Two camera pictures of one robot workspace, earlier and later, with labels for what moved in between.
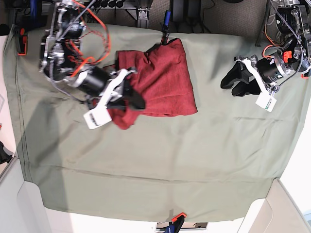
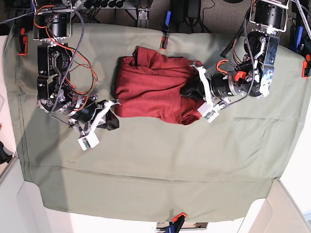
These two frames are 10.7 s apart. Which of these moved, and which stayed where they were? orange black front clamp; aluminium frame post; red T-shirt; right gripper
Moved: red T-shirt; right gripper
Stayed: aluminium frame post; orange black front clamp
